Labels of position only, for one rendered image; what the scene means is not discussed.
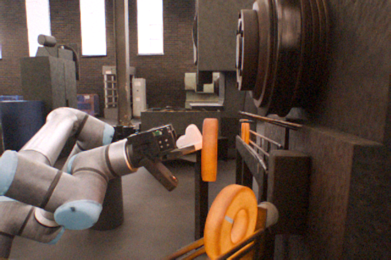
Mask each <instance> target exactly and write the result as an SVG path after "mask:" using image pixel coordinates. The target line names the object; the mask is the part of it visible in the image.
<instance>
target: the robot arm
mask: <svg viewBox="0 0 391 260"><path fill-rule="evenodd" d="M113 134H114V128H113V127H111V126H109V125H108V124H107V123H105V122H103V121H100V120H98V119H96V118H94V117H92V116H90V115H88V114H85V113H84V112H81V111H78V110H75V109H70V108H64V107H63V108H58V109H55V110H53V111H52V112H51V113H50V114H49V115H48V116H47V119H46V125H44V126H43V127H42V128H41V129H40V130H39V131H38V132H37V133H36V134H35V135H34V136H33V137H32V138H31V139H30V141H29V142H28V143H27V144H26V145H25V146H24V147H23V148H22V149H21V150H20V151H19V152H16V151H10V150H7V151H5V152H4V153H3V154H2V157H1V158H0V258H6V259H8V258H9V256H10V251H11V247H12V241H13V239H14V237H15V236H16V235H18V236H21V237H23V238H27V239H30V240H35V241H37V242H42V243H44V244H48V245H54V244H56V243H57V242H58V241H59V239H60V238H61V237H62V235H63V233H64V231H65V229H72V230H80V229H86V228H89V227H92V225H93V226H94V224H95V223H96V222H97V220H98V218H99V215H100V213H101V211H102V208H103V207H102V205H103V201H104V196H105V194H106V190H107V187H108V186H107V185H108V183H109V182H108V181H109V180H111V179H115V178H117V177H119V176H123V175H128V174H131V173H135V172H137V171H138V169H139V168H140V167H142V166H143V167H144V168H146V169H147V170H148V171H149V172H150V174H151V175H152V176H153V177H154V178H155V179H156V180H158V181H159V182H160V183H161V184H162V185H163V186H164V188H166V189H167V190H168V191H169V192H171V191H173V190H174V189H175V188H176V187H177V184H178V179H177V178H176V177H175V176H174V175H173V174H172V173H171V171H169V170H168V169H167V168H166V167H165V166H164V165H163V164H162V163H161V162H164V161H167V160H169V159H173V158H175V157H178V156H182V155H185V154H188V153H191V152H194V151H197V150H199V149H200V148H202V135H201V133H200V132H199V130H198V129H197V126H196V125H189V126H188V128H187V129H186V135H183V136H180V137H179V139H178V140H176V136H177V135H176V132H175V130H174V129H173V126H172V123H168V124H165V125H162V126H159V127H157V128H153V129H151V130H149V131H145V132H141V133H138V134H133V135H130V136H128V137H126V140H122V141H119V142H115V143H112V144H110V143H111V140H112V136H113ZM68 137H72V138H73V139H75V140H77V142H76V145H75V147H74V148H73V150H72V152H71V153H70V156H69V158H68V159H67V161H66V163H65V165H64V167H63V168H62V170H61V171H60V170H58V169H56V168H53V165H54V163H55V161H56V160H57V158H58V156H59V154H60V152H61V150H62V148H63V147H64V145H65V143H66V141H67V139H68Z"/></svg>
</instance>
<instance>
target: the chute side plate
mask: <svg viewBox="0 0 391 260"><path fill-rule="evenodd" d="M236 147H237V149H238V151H239V153H240V154H241V155H242V156H243V154H244V160H245V163H246V164H247V166H248V167H249V170H250V171H251V173H252V175H253V177H254V178H255V179H256V182H257V184H258V186H259V180H260V182H261V184H262V192H261V194H262V195H264V191H265V171H264V170H263V168H262V166H261V165H260V162H259V161H258V159H257V158H256V157H255V156H254V154H252V153H251V152H250V151H249V149H248V148H247V147H246V146H245V144H244V143H243V142H242V141H240V139H238V137H237V136H236Z"/></svg>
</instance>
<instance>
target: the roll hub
mask: <svg viewBox="0 0 391 260"><path fill-rule="evenodd" d="M241 30H242V31H243V38H240V33H241ZM238 31H239V34H238V39H237V48H236V66H237V82H239V86H238V90H239V91H252V90H253V89H254V85H255V79H256V75H257V65H258V48H259V24H258V16H257V12H256V10H255V9H241V18H240V21H238ZM239 70H241V71H242V73H241V77H239Z"/></svg>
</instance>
